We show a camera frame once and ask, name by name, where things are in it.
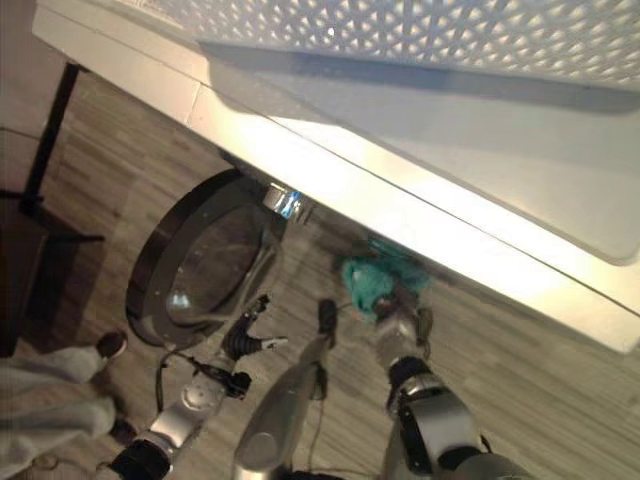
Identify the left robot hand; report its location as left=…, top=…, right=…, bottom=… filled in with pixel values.
left=225, top=293, right=290, bottom=362

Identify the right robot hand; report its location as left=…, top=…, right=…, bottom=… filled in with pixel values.
left=372, top=286, right=436, bottom=353

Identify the teal cloth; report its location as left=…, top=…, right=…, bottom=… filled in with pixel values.
left=339, top=238, right=434, bottom=322

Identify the round black glass washer door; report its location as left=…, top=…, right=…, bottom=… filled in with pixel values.
left=124, top=168, right=290, bottom=350

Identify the white lattice laundry basket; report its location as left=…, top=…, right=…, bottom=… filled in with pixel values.
left=317, top=0, right=640, bottom=92

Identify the chrome washer door hinge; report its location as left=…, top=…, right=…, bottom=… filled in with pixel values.
left=261, top=182, right=314, bottom=224

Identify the silver robot leg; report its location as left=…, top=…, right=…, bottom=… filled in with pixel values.
left=233, top=329, right=343, bottom=480

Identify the dark robot foot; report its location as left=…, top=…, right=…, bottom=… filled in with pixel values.
left=317, top=298, right=339, bottom=334

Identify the white washing machine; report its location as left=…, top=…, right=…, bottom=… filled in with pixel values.
left=32, top=0, right=640, bottom=357

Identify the person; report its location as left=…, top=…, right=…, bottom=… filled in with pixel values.
left=0, top=329, right=140, bottom=480

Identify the black cable at left wrist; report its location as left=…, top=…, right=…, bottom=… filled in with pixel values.
left=154, top=347, right=211, bottom=413

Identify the black metal frame stand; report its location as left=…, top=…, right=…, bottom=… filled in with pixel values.
left=17, top=62, right=107, bottom=245

